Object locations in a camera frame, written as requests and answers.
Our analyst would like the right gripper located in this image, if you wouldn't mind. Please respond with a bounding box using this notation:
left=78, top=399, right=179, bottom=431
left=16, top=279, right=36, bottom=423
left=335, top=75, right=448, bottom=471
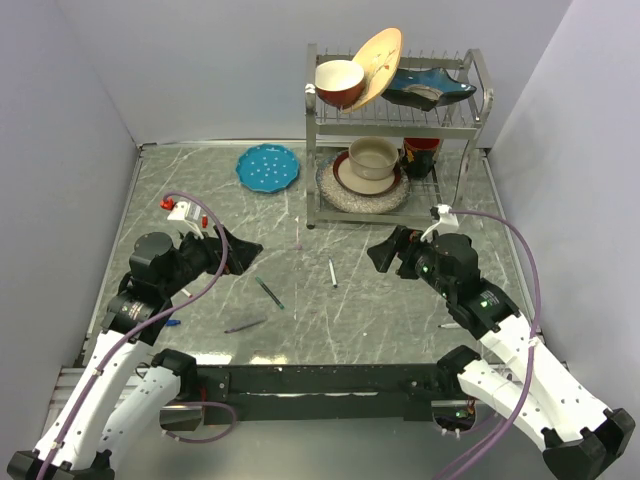
left=366, top=224, right=455, bottom=299

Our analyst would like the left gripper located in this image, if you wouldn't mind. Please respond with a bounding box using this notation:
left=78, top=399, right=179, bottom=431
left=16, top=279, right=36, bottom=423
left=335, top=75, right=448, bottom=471
left=160, top=222, right=262, bottom=297

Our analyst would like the blue white marker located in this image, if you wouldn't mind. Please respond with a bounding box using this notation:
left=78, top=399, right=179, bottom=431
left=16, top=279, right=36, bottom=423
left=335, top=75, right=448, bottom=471
left=328, top=258, right=338, bottom=288

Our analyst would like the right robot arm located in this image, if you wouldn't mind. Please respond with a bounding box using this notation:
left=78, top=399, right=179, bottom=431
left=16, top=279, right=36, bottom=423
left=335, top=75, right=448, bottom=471
left=367, top=226, right=636, bottom=479

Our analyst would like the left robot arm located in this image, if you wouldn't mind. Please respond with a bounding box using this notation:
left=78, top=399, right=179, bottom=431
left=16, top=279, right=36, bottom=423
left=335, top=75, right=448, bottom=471
left=7, top=232, right=263, bottom=479

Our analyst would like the green pen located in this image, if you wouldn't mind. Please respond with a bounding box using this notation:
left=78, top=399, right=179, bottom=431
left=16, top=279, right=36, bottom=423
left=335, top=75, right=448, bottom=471
left=255, top=276, right=285, bottom=310

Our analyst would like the purple pen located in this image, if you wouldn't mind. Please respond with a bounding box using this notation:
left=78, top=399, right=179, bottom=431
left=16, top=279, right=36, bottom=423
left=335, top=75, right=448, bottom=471
left=224, top=319, right=266, bottom=334

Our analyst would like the blue dotted plate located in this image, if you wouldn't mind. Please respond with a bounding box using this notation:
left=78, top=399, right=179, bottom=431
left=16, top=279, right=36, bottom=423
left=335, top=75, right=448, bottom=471
left=235, top=143, right=300, bottom=194

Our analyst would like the brown rimmed plate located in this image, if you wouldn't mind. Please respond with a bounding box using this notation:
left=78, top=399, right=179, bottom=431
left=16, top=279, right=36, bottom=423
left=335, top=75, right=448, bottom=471
left=332, top=150, right=402, bottom=197

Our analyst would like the beige ceramic bowl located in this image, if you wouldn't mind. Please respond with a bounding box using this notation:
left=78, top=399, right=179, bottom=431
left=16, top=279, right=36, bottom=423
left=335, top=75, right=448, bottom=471
left=348, top=137, right=399, bottom=180

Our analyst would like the speckled glass plate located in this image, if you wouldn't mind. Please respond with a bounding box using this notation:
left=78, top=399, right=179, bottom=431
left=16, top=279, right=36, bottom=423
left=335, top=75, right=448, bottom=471
left=315, top=150, right=409, bottom=215

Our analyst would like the dark red mug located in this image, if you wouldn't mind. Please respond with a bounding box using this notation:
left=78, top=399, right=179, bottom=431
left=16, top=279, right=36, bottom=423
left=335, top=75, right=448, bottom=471
left=400, top=137, right=441, bottom=179

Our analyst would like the metal dish rack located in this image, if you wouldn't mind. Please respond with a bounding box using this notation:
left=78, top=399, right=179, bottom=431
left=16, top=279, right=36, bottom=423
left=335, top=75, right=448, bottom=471
left=304, top=44, right=494, bottom=229

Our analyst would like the dark blue wavy dish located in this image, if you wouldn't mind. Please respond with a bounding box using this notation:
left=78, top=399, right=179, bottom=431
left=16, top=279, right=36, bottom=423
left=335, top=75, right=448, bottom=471
left=382, top=68, right=477, bottom=112

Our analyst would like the red white bowl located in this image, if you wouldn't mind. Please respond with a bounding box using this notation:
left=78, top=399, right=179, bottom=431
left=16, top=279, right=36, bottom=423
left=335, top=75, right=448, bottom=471
left=314, top=60, right=365, bottom=109

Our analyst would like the tan floral plate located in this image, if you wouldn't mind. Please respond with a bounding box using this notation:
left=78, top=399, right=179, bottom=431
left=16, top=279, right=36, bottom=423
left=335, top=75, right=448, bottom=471
left=342, top=27, right=403, bottom=113

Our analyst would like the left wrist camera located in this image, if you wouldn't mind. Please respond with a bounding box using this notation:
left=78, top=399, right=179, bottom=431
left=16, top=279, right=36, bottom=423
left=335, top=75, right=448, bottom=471
left=160, top=198, right=208, bottom=239

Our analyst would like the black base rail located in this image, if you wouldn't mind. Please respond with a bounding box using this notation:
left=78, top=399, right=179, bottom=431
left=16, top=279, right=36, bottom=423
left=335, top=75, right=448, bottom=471
left=177, top=363, right=471, bottom=425

